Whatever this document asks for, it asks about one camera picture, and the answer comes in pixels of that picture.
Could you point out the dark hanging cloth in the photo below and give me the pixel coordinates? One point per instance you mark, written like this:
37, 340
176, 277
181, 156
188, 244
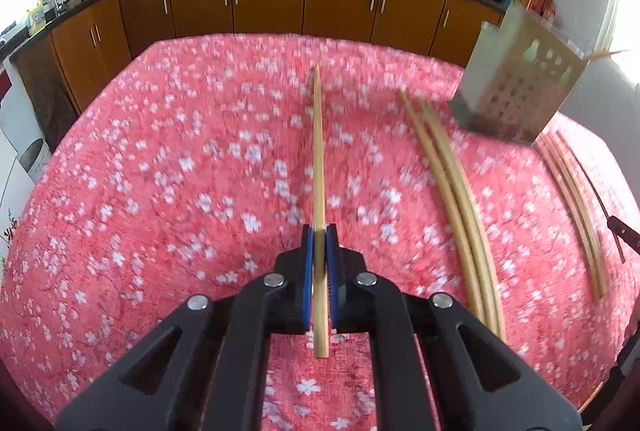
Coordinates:
45, 96

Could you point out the perforated beige chopstick holder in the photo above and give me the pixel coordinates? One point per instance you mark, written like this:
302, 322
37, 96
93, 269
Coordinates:
520, 76

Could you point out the white cabinet with flower decal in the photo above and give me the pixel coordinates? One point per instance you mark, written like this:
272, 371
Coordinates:
20, 131

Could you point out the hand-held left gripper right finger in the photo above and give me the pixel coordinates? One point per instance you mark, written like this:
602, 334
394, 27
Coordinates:
332, 281

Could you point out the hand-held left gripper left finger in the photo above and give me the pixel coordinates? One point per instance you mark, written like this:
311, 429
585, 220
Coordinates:
307, 281

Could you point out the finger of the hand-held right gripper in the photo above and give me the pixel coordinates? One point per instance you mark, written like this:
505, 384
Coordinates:
625, 233

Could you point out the yellow detergent bottle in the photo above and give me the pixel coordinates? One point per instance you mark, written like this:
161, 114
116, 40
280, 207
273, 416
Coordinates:
37, 18

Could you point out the pink floral tablecloth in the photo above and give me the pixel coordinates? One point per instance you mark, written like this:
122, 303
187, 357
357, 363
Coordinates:
175, 186

